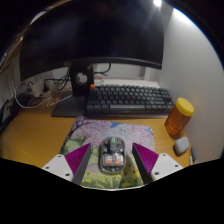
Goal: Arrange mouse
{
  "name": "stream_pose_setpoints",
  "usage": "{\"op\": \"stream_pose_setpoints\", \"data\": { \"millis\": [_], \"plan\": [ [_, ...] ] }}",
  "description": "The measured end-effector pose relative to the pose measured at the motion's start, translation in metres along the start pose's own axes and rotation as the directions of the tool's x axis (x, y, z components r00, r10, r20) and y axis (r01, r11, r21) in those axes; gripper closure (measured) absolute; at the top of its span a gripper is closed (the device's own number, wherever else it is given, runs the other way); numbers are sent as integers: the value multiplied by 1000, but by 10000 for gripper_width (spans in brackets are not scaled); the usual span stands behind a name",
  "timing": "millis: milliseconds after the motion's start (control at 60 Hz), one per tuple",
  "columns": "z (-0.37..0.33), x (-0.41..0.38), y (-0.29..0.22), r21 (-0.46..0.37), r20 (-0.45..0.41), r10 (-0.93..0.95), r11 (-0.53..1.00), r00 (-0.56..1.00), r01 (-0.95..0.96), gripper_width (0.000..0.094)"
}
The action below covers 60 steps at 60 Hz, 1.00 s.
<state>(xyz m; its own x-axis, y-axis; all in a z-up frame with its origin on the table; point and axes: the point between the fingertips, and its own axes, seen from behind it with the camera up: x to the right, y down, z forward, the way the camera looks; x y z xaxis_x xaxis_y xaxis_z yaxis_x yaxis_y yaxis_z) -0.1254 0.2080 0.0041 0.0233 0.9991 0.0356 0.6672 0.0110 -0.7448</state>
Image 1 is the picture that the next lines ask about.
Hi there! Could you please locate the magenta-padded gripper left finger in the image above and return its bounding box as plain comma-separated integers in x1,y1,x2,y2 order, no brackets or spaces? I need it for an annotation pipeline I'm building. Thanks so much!
41,143,93,186

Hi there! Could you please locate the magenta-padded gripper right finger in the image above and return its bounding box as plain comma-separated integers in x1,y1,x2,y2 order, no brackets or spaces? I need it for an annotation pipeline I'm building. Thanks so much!
131,142,184,185

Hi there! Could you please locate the transparent computer mouse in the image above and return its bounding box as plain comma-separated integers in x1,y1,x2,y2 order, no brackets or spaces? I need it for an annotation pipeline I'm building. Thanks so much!
98,136,127,176

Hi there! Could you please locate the floral landscape print mouse pad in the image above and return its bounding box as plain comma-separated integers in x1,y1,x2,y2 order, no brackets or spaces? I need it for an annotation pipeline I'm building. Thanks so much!
59,115,157,190

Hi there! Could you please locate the orange jar with yellow lid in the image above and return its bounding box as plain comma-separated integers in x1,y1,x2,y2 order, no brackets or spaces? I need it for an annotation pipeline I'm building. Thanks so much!
164,97,195,137

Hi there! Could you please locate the dark grey mechanical keyboard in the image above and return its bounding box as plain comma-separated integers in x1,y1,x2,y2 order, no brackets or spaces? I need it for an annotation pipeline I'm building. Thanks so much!
85,84,174,117

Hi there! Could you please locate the white power strip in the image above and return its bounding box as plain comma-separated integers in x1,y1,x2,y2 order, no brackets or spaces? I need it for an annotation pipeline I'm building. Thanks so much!
28,78,56,98

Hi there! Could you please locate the black computer monitor with stand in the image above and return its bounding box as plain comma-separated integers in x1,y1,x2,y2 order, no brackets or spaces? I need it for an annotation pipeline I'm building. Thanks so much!
19,0,165,118

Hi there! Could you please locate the white cable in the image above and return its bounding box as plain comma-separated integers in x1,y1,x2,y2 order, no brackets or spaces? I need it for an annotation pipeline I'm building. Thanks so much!
14,83,73,110

